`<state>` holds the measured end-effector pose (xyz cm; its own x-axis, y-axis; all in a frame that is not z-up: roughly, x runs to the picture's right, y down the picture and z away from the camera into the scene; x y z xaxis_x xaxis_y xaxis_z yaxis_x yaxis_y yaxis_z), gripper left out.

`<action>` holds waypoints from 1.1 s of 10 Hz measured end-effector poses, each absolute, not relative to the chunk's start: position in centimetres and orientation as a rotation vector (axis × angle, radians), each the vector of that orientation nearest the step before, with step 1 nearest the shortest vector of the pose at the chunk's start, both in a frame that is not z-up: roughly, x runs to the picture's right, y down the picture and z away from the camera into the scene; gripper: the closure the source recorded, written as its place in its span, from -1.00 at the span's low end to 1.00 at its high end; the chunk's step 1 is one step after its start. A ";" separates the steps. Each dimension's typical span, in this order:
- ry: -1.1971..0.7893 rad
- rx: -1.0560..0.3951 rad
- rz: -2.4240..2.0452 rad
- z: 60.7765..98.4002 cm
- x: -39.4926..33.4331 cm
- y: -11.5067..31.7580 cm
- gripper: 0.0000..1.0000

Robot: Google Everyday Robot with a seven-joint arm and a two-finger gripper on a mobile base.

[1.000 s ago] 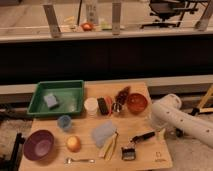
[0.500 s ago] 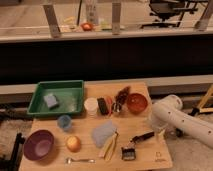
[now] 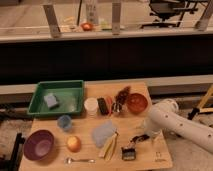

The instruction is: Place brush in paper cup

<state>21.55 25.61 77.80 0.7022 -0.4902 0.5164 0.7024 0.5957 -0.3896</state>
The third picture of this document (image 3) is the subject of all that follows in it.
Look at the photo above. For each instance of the blue sponge in tray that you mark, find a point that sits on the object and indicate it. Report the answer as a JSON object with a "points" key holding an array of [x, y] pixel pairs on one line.
{"points": [[51, 100]]}

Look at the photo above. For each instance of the black office chair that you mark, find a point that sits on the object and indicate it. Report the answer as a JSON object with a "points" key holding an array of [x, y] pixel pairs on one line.
{"points": [[165, 9]]}

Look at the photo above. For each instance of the black stand on floor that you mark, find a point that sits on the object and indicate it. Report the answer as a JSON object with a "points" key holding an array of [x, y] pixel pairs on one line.
{"points": [[193, 113]]}

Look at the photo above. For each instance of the light blue cloth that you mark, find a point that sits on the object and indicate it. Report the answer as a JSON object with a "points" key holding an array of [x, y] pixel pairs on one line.
{"points": [[102, 132]]}

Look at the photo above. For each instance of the black chair beside table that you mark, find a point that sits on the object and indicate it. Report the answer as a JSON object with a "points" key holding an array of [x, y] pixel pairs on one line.
{"points": [[9, 165]]}

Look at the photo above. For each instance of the red bowl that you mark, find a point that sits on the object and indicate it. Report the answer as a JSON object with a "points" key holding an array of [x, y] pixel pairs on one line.
{"points": [[136, 103]]}

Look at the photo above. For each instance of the dark red snack bag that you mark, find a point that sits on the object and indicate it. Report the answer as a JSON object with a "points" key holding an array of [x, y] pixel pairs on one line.
{"points": [[122, 95]]}

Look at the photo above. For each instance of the white paper cup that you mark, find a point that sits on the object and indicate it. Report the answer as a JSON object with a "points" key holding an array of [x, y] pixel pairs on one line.
{"points": [[91, 106]]}

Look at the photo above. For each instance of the black dish brush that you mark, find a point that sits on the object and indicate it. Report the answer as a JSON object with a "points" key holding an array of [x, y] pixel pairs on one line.
{"points": [[129, 151]]}

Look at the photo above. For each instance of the red round object on shelf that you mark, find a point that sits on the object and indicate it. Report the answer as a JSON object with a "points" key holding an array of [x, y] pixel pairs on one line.
{"points": [[87, 26]]}

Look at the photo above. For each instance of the orange carrot piece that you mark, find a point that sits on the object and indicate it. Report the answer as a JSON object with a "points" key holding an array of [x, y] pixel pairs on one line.
{"points": [[109, 104]]}

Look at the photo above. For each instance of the green plastic tray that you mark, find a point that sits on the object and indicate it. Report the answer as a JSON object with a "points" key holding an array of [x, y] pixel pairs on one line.
{"points": [[69, 93]]}

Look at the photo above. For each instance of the black rectangular block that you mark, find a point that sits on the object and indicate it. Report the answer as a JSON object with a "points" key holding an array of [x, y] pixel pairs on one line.
{"points": [[102, 106]]}

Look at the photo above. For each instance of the blue plastic cup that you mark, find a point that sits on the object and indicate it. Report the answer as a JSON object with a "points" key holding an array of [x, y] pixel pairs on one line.
{"points": [[64, 122]]}

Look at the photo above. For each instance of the silver fork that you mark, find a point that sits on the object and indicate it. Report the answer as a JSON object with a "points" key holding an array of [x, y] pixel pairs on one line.
{"points": [[70, 160]]}

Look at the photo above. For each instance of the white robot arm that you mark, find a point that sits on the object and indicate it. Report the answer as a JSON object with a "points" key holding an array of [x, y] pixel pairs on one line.
{"points": [[164, 114]]}

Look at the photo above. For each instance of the purple bowl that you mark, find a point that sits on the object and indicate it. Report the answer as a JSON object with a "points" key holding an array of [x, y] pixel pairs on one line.
{"points": [[38, 145]]}

